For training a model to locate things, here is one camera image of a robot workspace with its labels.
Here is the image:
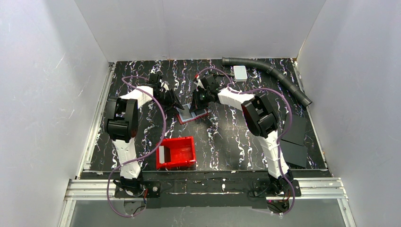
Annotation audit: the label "red plastic bin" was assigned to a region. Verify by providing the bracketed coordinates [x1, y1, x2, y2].
[156, 137, 197, 170]

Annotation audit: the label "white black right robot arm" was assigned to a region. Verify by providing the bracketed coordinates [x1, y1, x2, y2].
[191, 75, 289, 180]

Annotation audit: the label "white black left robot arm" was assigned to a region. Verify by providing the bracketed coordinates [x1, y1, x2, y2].
[105, 74, 184, 180]

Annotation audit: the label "upper black card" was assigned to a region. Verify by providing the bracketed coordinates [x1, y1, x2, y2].
[282, 114, 307, 146]

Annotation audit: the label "black card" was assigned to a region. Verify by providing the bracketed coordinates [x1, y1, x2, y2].
[282, 114, 307, 146]
[280, 140, 307, 168]

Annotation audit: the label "lower black card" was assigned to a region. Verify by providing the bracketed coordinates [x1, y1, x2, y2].
[280, 140, 307, 168]

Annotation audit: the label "black grey pliers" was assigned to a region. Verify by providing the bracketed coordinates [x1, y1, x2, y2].
[216, 73, 234, 78]

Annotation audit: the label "white rectangular box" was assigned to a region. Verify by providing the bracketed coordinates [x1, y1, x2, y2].
[233, 65, 248, 82]

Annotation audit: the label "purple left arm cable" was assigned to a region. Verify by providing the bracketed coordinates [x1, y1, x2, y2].
[106, 76, 167, 218]

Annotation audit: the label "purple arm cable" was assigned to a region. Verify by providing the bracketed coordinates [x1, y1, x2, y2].
[106, 76, 167, 218]
[195, 67, 296, 217]

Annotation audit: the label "grey corrugated hose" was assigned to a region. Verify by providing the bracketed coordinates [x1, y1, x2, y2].
[221, 56, 313, 107]

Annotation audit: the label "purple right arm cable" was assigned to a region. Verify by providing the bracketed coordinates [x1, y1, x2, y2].
[195, 67, 296, 217]

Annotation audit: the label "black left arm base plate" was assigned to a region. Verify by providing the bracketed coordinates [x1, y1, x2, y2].
[113, 178, 161, 199]

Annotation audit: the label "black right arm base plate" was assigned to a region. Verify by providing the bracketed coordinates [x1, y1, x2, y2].
[248, 179, 302, 198]

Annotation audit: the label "aluminium frame rail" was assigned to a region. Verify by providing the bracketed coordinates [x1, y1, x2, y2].
[61, 68, 352, 227]

